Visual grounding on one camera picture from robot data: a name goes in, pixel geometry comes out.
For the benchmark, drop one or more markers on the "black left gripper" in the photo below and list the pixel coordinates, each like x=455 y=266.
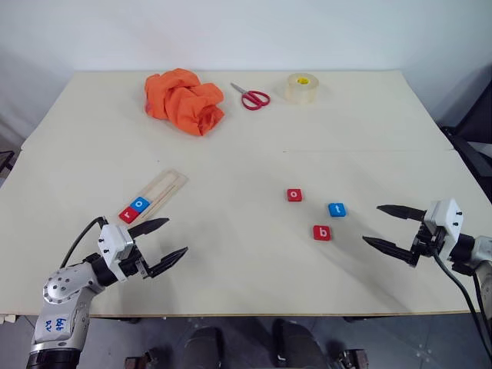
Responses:
x=138 y=265

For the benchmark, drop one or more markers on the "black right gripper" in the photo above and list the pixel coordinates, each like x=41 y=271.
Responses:
x=424 y=242

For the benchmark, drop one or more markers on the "red tile letter r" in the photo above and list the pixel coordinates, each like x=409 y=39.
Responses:
x=128 y=215

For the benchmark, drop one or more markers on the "blue tile letter o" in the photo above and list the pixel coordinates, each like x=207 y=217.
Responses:
x=140 y=205

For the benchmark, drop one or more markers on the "wooden letter tile rack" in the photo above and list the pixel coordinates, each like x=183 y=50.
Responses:
x=165 y=186

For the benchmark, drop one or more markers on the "blue tile letter t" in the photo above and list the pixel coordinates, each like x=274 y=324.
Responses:
x=337 y=210

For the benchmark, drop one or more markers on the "red tile letter b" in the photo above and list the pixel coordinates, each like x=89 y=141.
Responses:
x=322 y=232

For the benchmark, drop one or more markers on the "red tile letter o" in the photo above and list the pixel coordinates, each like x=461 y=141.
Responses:
x=294 y=195

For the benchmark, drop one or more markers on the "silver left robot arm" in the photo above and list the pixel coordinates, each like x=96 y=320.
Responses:
x=61 y=288

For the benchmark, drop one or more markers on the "dark brown foot block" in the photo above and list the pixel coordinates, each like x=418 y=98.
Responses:
x=148 y=361
x=351 y=359

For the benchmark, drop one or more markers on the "crumpled orange cloth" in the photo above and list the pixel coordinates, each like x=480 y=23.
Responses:
x=180 y=100

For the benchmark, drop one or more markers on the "clear packing tape roll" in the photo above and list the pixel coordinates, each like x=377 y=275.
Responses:
x=301 y=90

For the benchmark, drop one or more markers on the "dark furniture piece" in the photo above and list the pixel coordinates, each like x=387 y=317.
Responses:
x=5 y=163

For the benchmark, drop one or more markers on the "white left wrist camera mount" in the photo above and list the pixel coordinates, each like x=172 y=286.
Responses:
x=113 y=242

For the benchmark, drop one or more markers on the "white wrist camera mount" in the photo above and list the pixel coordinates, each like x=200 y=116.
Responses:
x=446 y=219
x=113 y=242

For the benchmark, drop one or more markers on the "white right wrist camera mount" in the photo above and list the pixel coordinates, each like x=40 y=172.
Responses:
x=446 y=219

